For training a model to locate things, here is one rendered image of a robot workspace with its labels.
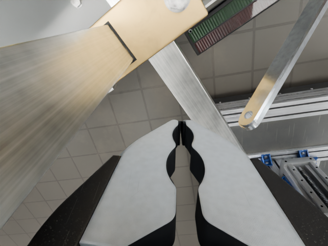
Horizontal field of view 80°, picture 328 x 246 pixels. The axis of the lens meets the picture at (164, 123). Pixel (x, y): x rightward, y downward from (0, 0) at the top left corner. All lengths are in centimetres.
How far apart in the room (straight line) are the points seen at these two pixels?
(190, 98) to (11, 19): 42
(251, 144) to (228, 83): 35
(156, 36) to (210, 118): 10
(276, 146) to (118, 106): 89
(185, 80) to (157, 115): 99
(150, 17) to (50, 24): 33
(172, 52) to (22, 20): 38
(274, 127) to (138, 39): 97
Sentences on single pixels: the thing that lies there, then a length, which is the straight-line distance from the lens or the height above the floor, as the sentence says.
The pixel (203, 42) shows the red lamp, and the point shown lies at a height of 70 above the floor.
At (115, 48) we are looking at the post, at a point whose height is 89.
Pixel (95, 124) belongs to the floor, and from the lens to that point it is 130.
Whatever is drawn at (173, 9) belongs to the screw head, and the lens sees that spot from 18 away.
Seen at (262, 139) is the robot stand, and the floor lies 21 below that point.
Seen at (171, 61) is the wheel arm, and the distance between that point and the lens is 20.
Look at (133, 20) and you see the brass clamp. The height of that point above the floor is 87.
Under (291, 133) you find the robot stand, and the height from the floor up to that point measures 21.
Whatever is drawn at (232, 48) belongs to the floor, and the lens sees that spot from 111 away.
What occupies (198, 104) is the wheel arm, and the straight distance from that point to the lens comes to 21.
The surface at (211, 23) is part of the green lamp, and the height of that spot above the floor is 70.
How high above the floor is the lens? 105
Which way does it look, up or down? 60 degrees down
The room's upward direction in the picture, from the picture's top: 176 degrees counter-clockwise
